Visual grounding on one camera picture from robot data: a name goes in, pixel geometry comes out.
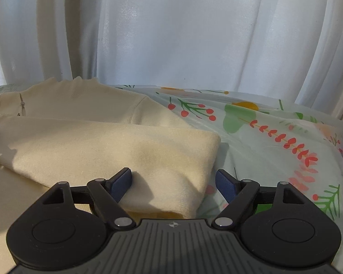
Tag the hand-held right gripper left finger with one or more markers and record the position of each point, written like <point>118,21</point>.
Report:
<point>122,183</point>

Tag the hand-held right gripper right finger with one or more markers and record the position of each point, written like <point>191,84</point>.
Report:
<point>225,185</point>

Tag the cream knit sweater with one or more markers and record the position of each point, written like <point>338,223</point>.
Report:
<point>103,137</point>

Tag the floral printed bedsheet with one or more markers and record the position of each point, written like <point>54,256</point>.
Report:
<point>260,148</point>

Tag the white curtain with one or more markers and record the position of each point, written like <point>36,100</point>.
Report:
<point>171,34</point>

